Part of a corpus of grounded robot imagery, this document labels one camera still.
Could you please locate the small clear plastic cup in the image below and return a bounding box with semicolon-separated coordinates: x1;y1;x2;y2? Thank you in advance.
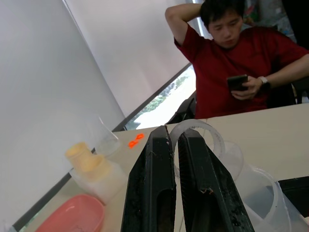
84;113;121;160

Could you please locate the black flat tray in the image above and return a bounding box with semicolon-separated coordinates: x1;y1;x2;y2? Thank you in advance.
277;177;309;218

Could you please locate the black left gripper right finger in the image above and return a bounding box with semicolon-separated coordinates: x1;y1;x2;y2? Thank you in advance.
177;131;255;232

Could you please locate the large translucent plastic cup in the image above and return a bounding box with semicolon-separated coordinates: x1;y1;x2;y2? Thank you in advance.
238;165;309;232

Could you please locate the white bottle with yellow cap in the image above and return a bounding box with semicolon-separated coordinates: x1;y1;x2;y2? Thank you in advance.
65;142;128;204

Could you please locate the man in red shirt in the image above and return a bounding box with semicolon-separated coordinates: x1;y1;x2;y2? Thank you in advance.
165;0;309;119

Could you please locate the black office chair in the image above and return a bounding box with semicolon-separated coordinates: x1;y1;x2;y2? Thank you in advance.
267;76;309;110
166;96;197;125

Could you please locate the white wristwatch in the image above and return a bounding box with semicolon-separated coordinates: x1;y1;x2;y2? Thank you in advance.
257;75;271;91

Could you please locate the pink plastic tray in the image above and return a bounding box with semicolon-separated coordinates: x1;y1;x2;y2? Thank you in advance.
35;194;106;232

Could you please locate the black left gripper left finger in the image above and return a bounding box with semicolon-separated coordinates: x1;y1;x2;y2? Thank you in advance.
120;125;177;232

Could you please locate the orange tape mark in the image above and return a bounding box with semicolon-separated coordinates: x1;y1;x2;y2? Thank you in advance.
127;133;145;149

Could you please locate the man's left hand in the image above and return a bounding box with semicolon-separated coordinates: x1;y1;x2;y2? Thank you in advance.
231;78;264;101

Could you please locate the black smartphone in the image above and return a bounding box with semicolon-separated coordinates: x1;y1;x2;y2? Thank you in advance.
226;74;250;92

